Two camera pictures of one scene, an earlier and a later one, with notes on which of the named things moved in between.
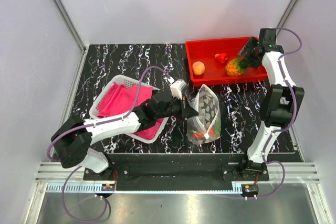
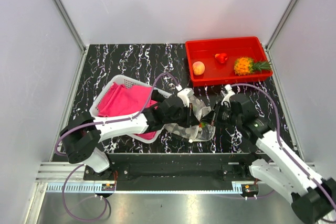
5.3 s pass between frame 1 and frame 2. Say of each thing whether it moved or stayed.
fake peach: stayed
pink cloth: stayed
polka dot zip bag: moved
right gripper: moved
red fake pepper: stayed
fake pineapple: moved
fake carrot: moved
